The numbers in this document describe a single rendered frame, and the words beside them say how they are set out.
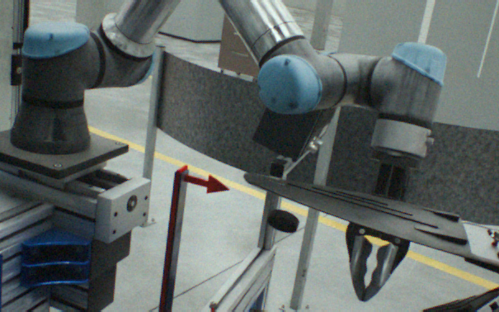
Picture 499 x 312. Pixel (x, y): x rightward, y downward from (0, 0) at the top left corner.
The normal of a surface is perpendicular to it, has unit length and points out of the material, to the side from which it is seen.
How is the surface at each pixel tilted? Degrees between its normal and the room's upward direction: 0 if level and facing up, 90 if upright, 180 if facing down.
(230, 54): 90
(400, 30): 90
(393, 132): 73
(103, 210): 90
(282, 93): 90
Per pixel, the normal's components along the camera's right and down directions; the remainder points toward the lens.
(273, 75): -0.64, 0.14
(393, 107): -0.67, -0.15
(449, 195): -0.04, 0.30
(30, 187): -0.38, 0.23
